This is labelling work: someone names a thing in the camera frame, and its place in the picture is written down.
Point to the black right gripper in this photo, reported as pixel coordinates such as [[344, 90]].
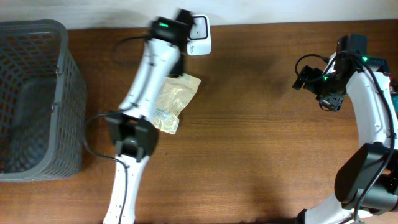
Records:
[[306, 78]]

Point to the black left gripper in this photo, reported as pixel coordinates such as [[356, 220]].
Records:
[[178, 69]]

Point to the beige brown cookie pouch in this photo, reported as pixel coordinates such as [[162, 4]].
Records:
[[174, 96]]

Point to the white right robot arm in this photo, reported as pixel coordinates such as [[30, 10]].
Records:
[[366, 185]]

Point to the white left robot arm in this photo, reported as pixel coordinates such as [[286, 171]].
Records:
[[132, 132]]

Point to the white barcode scanner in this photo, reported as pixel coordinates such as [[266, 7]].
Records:
[[199, 39]]

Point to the grey plastic mesh basket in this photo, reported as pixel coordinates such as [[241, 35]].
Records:
[[43, 103]]

